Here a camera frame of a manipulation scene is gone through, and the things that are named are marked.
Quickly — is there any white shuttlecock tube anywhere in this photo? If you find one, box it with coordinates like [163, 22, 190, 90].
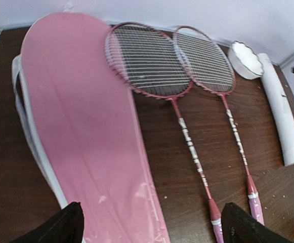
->
[258, 53, 294, 167]

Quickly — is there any pink badminton racket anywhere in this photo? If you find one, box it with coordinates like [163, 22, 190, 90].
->
[105, 22, 224, 242]
[173, 25, 264, 224]

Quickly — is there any white scalloped bowl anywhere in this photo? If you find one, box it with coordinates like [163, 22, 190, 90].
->
[228, 41, 264, 80]

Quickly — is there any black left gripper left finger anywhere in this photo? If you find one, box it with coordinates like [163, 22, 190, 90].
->
[12, 202, 84, 243]

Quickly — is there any pink racket bag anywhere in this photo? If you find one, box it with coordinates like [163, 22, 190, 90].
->
[12, 12, 170, 242]

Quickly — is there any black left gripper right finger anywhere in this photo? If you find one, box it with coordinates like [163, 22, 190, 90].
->
[221, 202, 290, 243]

